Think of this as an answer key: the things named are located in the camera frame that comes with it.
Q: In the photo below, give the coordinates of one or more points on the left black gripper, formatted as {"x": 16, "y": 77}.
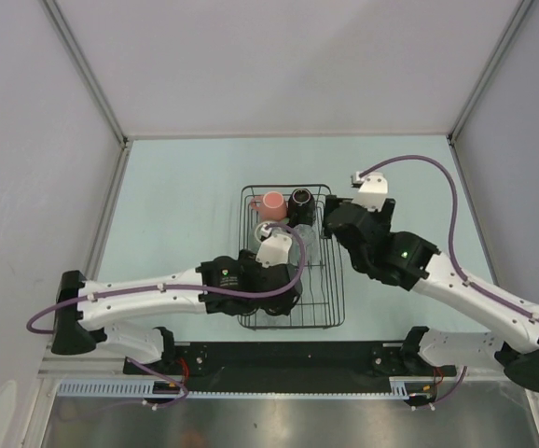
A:
{"x": 247, "y": 261}

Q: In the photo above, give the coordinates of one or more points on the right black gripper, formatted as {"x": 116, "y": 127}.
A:
{"x": 384, "y": 216}

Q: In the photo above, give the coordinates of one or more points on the tall clear faceted glass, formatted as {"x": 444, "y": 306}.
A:
{"x": 310, "y": 239}

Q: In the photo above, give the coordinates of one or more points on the small clear faceted glass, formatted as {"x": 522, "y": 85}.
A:
{"x": 270, "y": 321}

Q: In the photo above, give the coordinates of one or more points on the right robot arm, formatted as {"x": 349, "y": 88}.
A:
{"x": 510, "y": 343}

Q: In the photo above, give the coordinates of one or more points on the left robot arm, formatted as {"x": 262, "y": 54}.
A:
{"x": 92, "y": 315}

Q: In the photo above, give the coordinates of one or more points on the green ceramic cup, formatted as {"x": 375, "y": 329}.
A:
{"x": 253, "y": 235}

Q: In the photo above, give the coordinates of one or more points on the pink mug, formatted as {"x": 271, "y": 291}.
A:
{"x": 269, "y": 206}

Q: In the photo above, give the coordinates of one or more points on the black cup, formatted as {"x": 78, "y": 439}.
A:
{"x": 301, "y": 208}

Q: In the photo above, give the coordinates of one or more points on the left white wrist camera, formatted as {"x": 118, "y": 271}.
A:
{"x": 274, "y": 244}

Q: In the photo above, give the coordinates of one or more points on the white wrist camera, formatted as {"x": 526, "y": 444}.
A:
{"x": 274, "y": 244}
{"x": 372, "y": 190}

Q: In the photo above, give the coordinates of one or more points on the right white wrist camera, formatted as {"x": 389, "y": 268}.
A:
{"x": 372, "y": 190}

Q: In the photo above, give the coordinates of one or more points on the black wire dish rack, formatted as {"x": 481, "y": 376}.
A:
{"x": 321, "y": 305}

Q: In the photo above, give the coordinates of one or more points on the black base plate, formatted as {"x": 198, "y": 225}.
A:
{"x": 294, "y": 367}

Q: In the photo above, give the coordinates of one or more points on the white slotted cable duct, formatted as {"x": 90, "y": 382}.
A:
{"x": 149, "y": 389}

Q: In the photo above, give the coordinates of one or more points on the aluminium frame rail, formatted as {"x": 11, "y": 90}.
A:
{"x": 97, "y": 364}

